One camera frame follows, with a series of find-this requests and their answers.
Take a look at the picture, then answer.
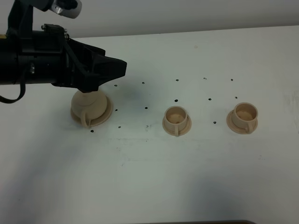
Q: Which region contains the beige teacup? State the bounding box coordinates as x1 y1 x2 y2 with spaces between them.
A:
163 106 188 128
231 103 258 134

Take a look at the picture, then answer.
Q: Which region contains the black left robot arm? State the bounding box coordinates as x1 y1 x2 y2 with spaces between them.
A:
0 0 127 98

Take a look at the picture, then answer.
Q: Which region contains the beige teapot saucer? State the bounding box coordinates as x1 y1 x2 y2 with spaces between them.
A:
70 96 113 128

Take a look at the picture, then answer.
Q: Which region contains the beige right teacup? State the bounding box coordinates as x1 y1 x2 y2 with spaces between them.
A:
231 103 258 134

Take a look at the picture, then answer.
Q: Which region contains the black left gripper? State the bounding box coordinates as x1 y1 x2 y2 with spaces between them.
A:
22 24 127 92

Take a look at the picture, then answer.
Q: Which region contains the beige cup saucer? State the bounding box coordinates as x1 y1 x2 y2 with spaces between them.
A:
162 115 192 137
226 110 258 134

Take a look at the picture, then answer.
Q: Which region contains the beige right cup saucer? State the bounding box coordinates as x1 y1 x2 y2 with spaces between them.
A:
226 110 258 134

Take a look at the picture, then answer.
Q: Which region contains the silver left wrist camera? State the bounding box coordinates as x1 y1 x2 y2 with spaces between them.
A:
32 0 84 19

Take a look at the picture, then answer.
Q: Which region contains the beige left teacup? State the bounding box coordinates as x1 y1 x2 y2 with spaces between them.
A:
163 106 188 128

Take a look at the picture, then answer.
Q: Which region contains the beige teapot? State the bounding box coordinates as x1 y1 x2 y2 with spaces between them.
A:
71 90 107 124

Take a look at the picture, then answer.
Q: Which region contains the beige left cup saucer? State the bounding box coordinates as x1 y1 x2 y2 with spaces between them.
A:
162 115 192 137

